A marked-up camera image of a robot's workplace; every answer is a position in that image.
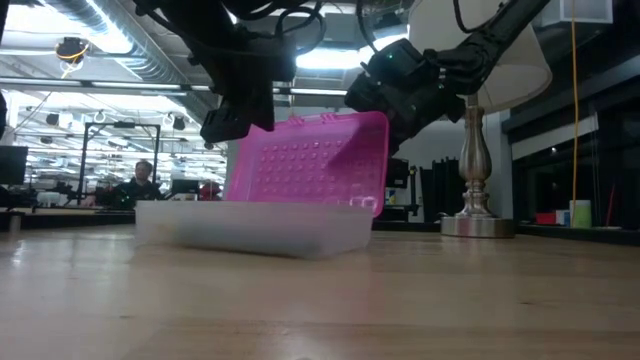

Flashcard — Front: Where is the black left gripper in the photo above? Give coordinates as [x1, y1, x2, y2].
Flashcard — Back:
[199, 34, 299, 145]

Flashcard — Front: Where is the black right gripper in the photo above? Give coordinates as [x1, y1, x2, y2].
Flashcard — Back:
[344, 38, 466, 156]

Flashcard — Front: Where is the clear supply box pink lid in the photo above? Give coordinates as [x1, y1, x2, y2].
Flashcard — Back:
[133, 110, 391, 261]

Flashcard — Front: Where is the white shade silver table lamp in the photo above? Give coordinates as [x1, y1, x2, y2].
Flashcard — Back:
[407, 0, 554, 239]

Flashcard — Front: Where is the person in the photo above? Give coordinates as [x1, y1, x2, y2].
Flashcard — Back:
[81, 159, 167, 209]

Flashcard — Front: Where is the green white container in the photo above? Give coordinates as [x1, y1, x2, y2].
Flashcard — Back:
[569, 199, 593, 230]

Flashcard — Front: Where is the black monitor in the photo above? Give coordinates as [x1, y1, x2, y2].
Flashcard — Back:
[0, 145, 30, 187]

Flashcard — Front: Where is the black wall screen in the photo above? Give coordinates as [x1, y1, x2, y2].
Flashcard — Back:
[388, 157, 411, 190]

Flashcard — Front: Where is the black gantry frame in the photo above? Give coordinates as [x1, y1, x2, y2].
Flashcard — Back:
[77, 121, 162, 207]

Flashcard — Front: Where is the black ceiling cable reel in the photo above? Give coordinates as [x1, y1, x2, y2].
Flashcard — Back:
[54, 36, 91, 66]

